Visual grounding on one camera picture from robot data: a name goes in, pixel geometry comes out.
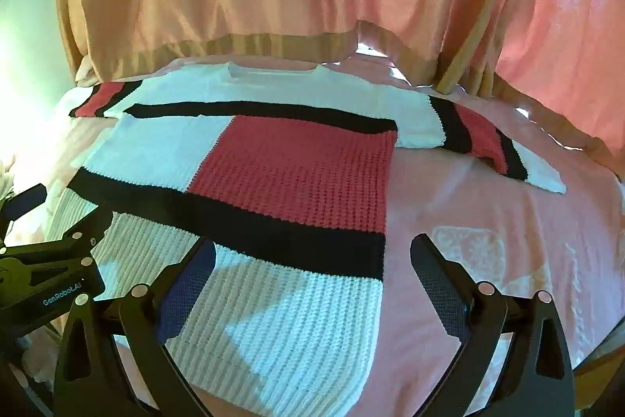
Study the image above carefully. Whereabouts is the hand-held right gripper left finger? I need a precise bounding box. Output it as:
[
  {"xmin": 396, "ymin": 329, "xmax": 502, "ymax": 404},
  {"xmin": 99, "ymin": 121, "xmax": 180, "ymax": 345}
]
[{"xmin": 53, "ymin": 236, "xmax": 218, "ymax": 417}]

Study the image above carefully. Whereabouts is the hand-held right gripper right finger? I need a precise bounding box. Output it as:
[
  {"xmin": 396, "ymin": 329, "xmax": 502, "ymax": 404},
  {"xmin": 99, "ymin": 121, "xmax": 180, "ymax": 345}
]
[{"xmin": 410, "ymin": 233, "xmax": 577, "ymax": 417}]

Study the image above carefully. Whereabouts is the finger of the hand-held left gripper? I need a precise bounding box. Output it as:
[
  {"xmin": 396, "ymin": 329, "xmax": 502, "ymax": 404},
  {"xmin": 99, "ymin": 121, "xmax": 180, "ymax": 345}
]
[
  {"xmin": 0, "ymin": 183, "xmax": 48, "ymax": 248},
  {"xmin": 46, "ymin": 202, "xmax": 116, "ymax": 258}
]

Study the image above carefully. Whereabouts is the white red black knit sweater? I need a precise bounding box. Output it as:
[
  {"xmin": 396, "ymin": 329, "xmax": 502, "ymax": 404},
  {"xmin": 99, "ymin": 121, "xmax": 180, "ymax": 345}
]
[{"xmin": 68, "ymin": 61, "xmax": 568, "ymax": 413}]

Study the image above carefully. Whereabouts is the pink bedspread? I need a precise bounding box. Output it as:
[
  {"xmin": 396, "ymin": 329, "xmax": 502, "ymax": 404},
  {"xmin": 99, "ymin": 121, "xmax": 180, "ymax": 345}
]
[{"xmin": 10, "ymin": 54, "xmax": 625, "ymax": 404}]

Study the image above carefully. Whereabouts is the pink curtain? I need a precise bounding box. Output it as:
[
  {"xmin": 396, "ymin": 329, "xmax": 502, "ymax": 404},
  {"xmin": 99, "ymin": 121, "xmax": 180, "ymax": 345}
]
[{"xmin": 492, "ymin": 0, "xmax": 625, "ymax": 176}]

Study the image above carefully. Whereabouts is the wooden bed frame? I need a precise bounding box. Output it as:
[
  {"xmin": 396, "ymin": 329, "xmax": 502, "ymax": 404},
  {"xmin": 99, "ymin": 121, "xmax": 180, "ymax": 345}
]
[{"xmin": 573, "ymin": 331, "xmax": 625, "ymax": 408}]

